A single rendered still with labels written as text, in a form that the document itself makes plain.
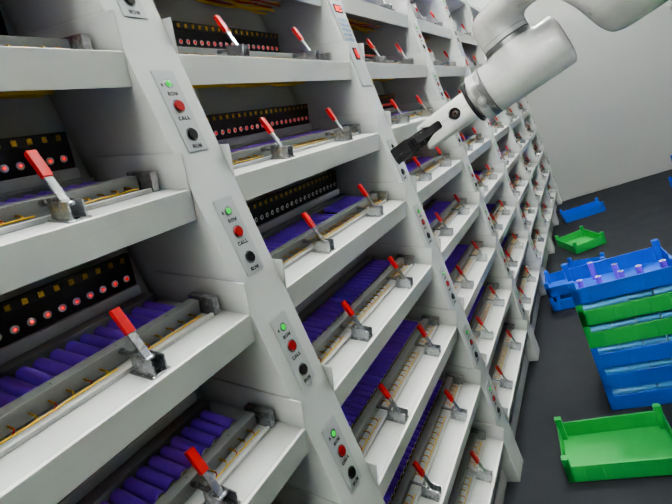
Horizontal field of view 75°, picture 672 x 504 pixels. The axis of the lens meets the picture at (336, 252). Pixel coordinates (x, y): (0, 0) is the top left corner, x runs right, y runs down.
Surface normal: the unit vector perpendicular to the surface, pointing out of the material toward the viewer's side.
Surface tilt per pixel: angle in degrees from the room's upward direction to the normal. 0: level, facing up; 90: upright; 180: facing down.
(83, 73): 110
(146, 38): 90
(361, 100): 90
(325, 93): 90
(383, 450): 20
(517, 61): 80
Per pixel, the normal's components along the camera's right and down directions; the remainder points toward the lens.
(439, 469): -0.10, -0.94
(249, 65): 0.88, 0.07
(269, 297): 0.79, -0.25
